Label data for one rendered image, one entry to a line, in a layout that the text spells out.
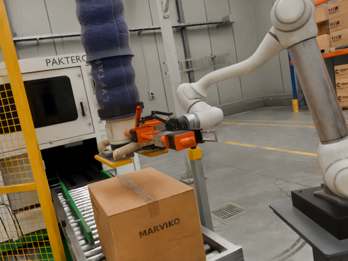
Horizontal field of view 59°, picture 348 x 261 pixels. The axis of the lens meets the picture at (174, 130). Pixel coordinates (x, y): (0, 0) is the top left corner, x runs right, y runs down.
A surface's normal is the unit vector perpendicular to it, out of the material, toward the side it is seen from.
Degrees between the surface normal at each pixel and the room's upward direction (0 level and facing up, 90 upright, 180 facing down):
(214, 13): 90
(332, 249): 0
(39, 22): 90
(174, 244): 90
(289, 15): 77
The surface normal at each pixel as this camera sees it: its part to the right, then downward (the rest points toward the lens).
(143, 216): 0.40, 0.05
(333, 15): -0.89, 0.22
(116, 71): 0.14, -0.21
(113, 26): 0.46, -0.18
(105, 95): -0.25, -0.05
